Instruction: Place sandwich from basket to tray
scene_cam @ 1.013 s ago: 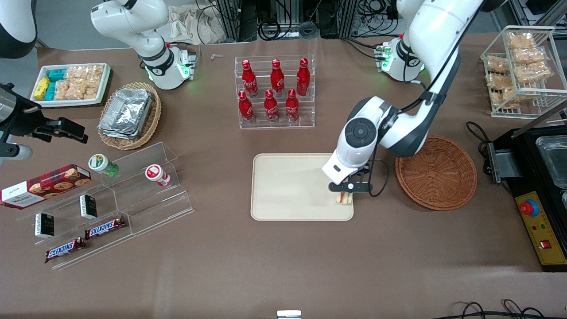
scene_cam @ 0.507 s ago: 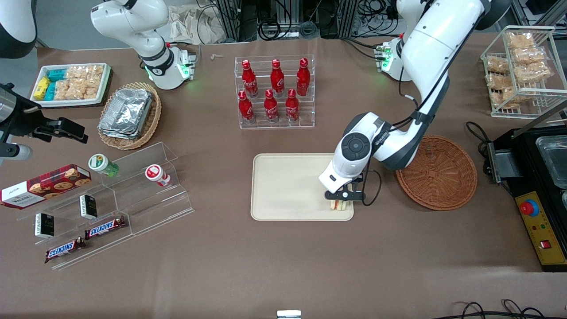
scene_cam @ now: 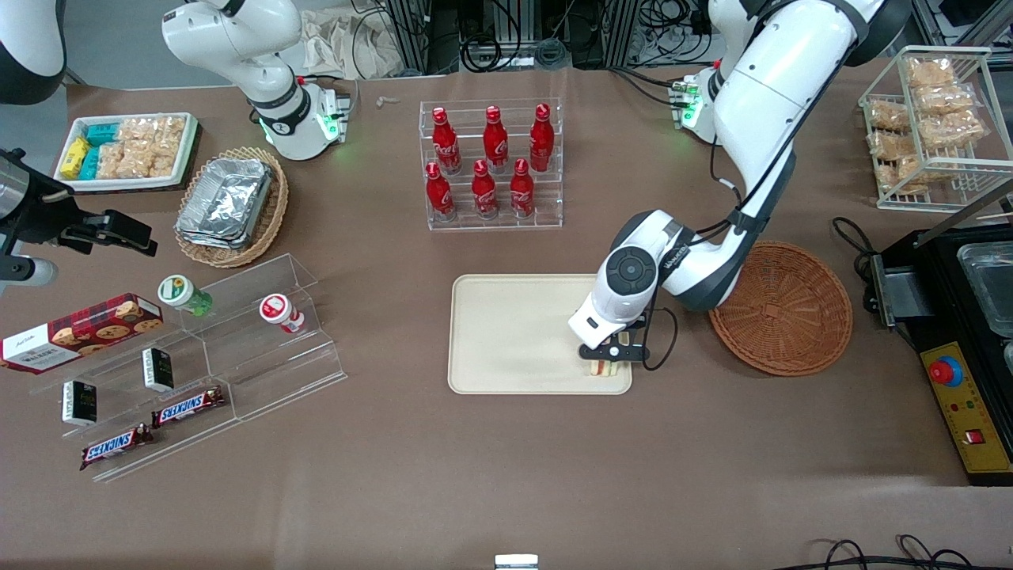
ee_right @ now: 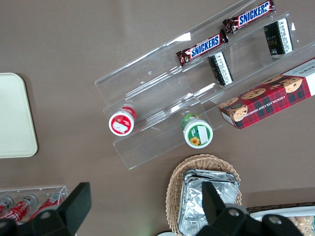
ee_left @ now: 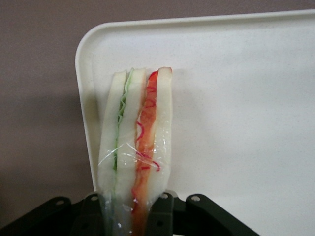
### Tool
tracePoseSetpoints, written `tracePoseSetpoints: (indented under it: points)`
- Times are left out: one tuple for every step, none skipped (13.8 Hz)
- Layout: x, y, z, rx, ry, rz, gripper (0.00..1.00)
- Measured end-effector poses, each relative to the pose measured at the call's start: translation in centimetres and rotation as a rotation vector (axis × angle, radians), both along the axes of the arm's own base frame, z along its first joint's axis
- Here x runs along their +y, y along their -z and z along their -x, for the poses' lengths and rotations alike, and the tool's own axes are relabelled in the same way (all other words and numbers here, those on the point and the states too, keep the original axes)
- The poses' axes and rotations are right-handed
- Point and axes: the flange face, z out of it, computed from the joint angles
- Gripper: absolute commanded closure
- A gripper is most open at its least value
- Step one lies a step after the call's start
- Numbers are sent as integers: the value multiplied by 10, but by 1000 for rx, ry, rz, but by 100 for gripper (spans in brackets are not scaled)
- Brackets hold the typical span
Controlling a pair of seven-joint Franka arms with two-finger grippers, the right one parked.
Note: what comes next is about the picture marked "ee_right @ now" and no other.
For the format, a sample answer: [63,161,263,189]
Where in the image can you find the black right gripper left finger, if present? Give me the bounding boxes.
[0,182,92,236]

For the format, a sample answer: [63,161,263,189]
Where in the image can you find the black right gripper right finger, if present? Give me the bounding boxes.
[196,181,304,236]

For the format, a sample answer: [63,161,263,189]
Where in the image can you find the white rectangular snack tray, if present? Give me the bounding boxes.
[250,206,315,222]

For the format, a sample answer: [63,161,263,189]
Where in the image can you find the oval light wicker basket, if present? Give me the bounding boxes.
[165,154,243,236]

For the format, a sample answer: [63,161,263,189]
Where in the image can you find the beige rectangular serving tray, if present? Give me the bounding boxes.
[0,72,38,159]

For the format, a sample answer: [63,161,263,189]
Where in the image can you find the red cola bottle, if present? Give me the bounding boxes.
[29,191,67,221]
[0,194,39,224]
[0,196,14,214]

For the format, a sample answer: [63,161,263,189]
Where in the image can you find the clear acrylic bottle rack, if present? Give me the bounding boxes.
[0,185,68,222]

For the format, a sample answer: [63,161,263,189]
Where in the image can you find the stacked aluminium foil trays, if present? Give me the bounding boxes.
[177,168,241,236]

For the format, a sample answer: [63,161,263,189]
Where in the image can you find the clear rice cracker pack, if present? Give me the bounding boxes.
[292,215,315,236]

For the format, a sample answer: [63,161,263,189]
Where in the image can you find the green lid yogurt cup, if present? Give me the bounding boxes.
[181,112,214,148]

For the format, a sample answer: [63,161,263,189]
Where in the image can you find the red lid yogurt cup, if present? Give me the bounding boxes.
[108,106,137,136]

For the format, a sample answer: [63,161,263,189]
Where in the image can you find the red tartan cookie box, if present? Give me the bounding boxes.
[218,57,315,130]

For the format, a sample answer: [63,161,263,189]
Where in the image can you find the clear acrylic stepped stand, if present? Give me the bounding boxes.
[94,41,226,171]
[167,0,315,131]

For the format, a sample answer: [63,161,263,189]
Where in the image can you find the small black white box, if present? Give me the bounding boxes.
[207,51,234,87]
[263,17,294,58]

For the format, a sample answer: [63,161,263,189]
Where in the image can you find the Snickers chocolate bar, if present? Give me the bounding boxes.
[222,0,276,34]
[175,29,229,67]

